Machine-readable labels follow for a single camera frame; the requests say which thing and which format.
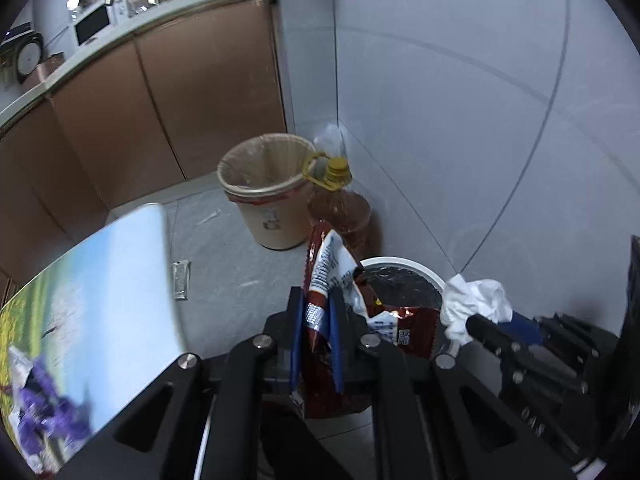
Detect oil bottle with yellow cap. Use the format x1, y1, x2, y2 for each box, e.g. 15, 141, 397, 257
302, 152, 373, 261

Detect white microwave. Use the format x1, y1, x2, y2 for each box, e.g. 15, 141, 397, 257
69, 2, 126, 47

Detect landscape print table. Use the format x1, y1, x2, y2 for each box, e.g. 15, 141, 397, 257
0, 202, 191, 476

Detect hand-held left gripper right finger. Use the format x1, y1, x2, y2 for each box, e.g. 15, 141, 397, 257
327, 292, 576, 480

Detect clear plastic bag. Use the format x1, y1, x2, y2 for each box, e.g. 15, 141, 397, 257
314, 122, 347, 161

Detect white trash bin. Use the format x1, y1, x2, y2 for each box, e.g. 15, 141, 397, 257
360, 256, 463, 361

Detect brown kitchen cabinets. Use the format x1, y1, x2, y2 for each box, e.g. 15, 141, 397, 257
0, 0, 288, 281

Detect white tissue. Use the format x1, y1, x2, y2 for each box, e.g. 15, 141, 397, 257
440, 275, 515, 347

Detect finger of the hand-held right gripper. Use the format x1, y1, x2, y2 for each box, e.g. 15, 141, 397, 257
466, 314, 591, 397
509, 311, 603, 361

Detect round black clock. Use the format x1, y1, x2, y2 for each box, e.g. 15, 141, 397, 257
14, 35, 44, 85

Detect purple wrapper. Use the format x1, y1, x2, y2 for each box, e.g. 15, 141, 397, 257
7, 347, 93, 473

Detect silver wrapper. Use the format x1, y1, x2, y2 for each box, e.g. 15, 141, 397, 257
171, 259, 192, 301

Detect beige trash bin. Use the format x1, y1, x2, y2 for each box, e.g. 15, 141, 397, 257
216, 132, 321, 251

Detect red snack packet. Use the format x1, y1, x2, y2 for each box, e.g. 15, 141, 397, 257
302, 220, 440, 418

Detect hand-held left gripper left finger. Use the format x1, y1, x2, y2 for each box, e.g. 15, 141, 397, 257
57, 287, 306, 480

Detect white kitchen countertop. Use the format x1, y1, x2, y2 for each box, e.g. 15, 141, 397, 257
0, 0, 276, 131

